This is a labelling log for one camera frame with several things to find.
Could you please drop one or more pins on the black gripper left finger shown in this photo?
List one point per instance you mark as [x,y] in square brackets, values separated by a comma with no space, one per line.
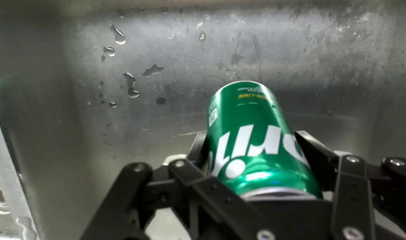
[180,200]

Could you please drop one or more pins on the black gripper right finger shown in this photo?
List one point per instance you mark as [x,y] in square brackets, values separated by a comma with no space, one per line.
[351,195]

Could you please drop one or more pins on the green soda can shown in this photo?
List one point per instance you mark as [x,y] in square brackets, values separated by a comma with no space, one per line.
[257,142]

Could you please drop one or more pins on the stainless steel double sink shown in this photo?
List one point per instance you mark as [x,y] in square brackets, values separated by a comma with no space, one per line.
[301,54]

